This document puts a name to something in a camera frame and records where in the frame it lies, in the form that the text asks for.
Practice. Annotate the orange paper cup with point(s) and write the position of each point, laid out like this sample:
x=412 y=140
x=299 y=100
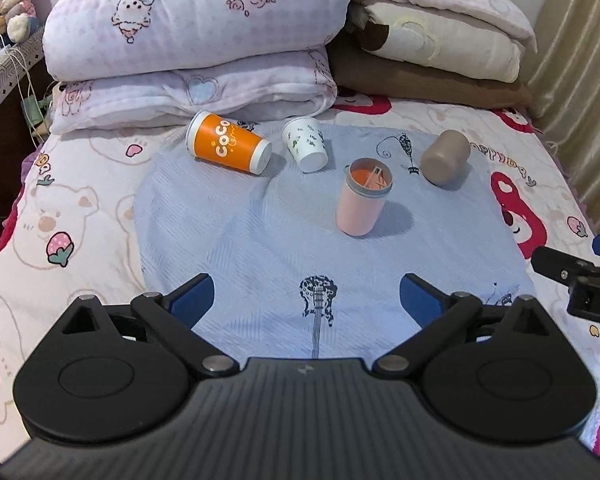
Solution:
x=225 y=142

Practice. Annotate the blue guitar print cloth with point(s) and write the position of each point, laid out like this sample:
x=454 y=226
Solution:
x=260 y=240

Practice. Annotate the pink heart print quilt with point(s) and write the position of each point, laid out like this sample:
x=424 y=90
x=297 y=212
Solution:
x=180 y=92

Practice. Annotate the brown plastic cup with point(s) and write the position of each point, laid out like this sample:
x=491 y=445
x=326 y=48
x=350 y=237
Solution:
x=442 y=157

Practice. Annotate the dark bedside cabinet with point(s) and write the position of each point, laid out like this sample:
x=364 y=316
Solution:
x=2 y=125

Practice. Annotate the pink lamb print quilt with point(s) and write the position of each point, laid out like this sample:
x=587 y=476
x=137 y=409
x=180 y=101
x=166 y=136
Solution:
x=195 y=15

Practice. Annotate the pink plastic cup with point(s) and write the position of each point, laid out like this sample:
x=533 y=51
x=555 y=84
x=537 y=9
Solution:
x=358 y=205

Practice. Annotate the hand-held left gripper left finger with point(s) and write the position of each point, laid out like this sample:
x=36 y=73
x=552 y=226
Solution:
x=196 y=299

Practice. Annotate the cream folded blanket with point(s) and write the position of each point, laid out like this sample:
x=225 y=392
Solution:
x=445 y=42

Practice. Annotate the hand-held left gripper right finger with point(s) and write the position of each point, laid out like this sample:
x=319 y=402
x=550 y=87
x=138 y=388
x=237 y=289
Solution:
x=419 y=300

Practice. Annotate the beige curtain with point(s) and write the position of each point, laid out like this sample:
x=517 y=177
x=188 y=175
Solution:
x=575 y=70

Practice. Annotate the white leaf print paper cup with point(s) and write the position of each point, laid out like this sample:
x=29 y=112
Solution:
x=305 y=141

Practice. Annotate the bear print bed sheet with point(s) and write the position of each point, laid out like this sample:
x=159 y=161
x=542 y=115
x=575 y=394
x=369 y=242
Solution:
x=70 y=220

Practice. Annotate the brown folded blanket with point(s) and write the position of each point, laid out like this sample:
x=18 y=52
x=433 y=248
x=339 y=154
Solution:
x=420 y=82

